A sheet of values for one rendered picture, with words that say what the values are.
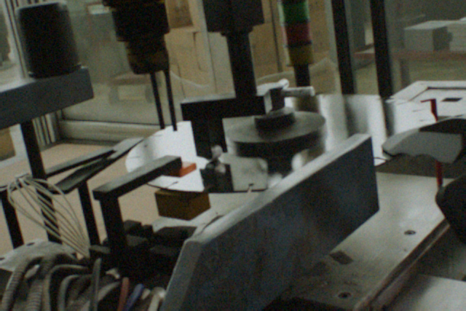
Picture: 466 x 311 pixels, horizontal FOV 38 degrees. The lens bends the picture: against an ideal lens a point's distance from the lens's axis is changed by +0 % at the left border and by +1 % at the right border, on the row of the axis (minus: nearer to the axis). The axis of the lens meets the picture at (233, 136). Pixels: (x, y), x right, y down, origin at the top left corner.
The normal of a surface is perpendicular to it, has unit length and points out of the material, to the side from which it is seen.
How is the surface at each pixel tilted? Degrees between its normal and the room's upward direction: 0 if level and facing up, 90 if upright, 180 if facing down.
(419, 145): 90
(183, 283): 45
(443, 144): 90
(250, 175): 0
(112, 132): 90
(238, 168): 0
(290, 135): 5
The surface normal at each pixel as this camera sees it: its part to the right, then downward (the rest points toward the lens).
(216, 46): -0.62, 0.30
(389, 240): -0.15, -0.95
